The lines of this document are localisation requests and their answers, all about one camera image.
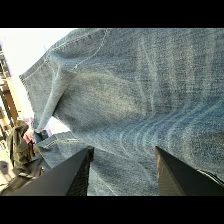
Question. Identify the blue jeans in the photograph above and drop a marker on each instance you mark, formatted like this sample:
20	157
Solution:
140	96

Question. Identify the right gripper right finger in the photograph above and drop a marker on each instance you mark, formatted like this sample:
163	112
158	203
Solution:
180	180

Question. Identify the olive green garment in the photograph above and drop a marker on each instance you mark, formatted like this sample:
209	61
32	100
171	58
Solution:
20	146

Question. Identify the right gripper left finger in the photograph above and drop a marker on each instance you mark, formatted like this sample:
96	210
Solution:
63	180

